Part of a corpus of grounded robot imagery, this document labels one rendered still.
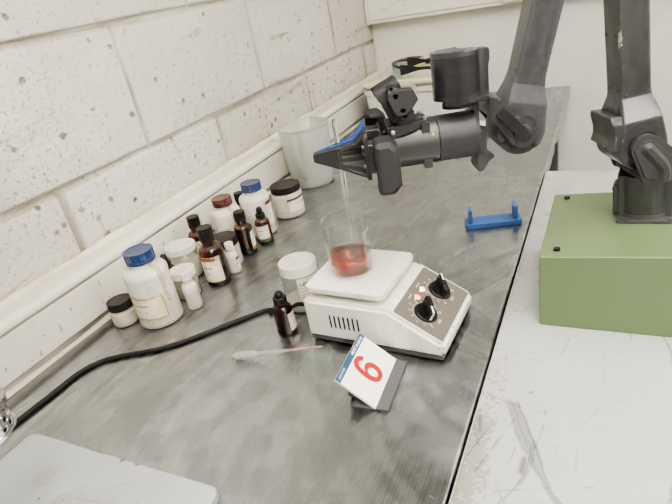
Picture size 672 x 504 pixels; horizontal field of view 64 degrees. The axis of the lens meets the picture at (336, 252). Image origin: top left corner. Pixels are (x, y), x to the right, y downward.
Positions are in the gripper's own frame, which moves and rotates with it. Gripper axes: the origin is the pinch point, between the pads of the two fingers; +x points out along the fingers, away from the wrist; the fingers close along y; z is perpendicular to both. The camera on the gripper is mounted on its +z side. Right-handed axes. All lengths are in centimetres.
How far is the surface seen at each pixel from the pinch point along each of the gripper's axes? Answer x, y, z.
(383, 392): -1.1, 16.3, -25.2
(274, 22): 14, -88, 12
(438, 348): -8.6, 12.1, -23.0
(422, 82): -25, -99, -12
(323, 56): 3, -110, -1
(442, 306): -10.5, 5.5, -21.3
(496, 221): -25.8, -23.7, -24.1
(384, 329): -2.3, 8.7, -21.5
